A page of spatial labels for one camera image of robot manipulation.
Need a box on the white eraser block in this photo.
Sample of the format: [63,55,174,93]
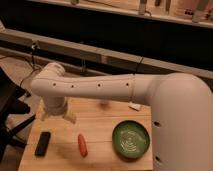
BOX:
[129,103,141,111]

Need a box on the black remote control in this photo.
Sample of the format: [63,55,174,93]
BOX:
[35,132,51,157]

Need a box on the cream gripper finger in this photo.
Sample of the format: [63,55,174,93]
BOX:
[63,112,76,124]
[41,112,49,121]

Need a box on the green ceramic bowl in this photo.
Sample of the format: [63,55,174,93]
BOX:
[112,120,150,160]

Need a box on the black cable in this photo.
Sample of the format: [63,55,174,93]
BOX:
[0,40,42,88]

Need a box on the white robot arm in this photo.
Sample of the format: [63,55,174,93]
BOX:
[31,62,213,171]

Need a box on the orange carrot toy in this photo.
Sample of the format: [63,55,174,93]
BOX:
[78,134,88,157]

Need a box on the black chair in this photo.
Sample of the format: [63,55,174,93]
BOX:
[0,67,35,162]

